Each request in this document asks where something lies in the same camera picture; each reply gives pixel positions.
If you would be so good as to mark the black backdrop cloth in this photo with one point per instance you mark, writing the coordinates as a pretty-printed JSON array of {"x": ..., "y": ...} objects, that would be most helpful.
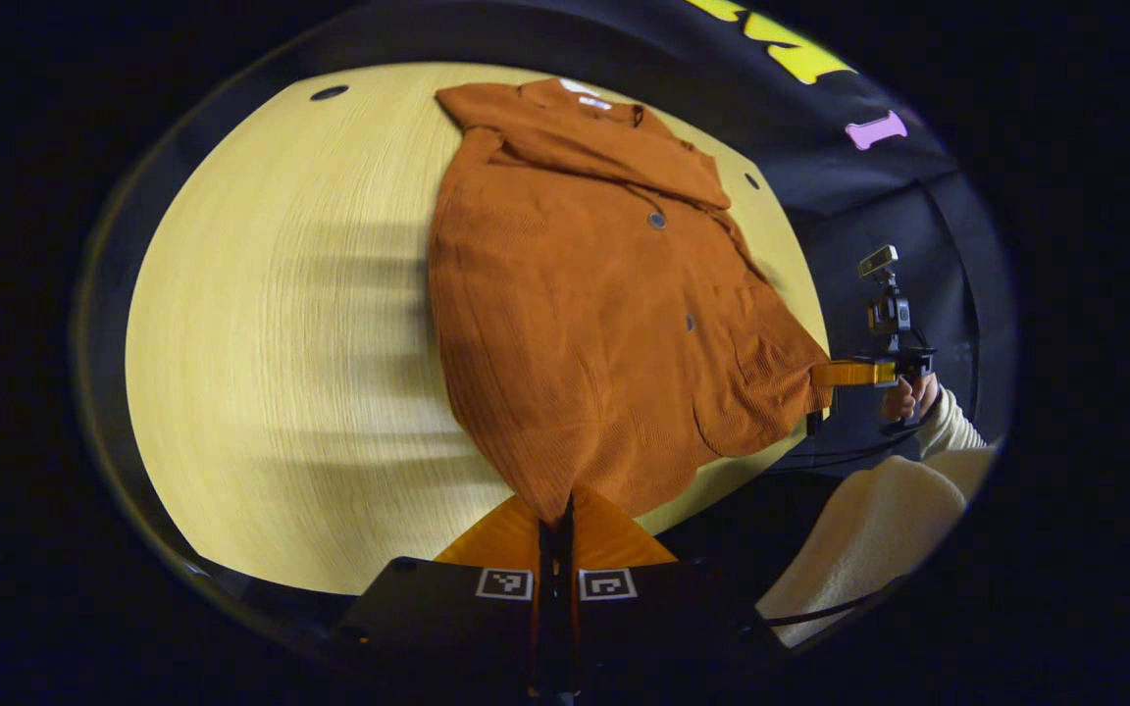
[{"x": 869, "y": 196}]

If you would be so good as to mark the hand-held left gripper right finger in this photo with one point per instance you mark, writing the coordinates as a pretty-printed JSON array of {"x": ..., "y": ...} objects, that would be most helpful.
[{"x": 668, "y": 613}]

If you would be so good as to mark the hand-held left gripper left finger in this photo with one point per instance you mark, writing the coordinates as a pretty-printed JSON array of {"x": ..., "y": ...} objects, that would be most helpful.
[{"x": 428, "y": 608}]

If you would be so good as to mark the orange button-up jacket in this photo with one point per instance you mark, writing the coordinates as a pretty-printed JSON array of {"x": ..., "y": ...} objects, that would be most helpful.
[{"x": 575, "y": 343}]

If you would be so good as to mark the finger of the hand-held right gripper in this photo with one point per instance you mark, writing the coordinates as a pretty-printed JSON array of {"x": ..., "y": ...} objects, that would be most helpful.
[{"x": 849, "y": 374}]

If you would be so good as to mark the white paper hang tag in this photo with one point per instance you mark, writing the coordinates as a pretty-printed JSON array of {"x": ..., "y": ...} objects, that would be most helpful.
[{"x": 577, "y": 86}]

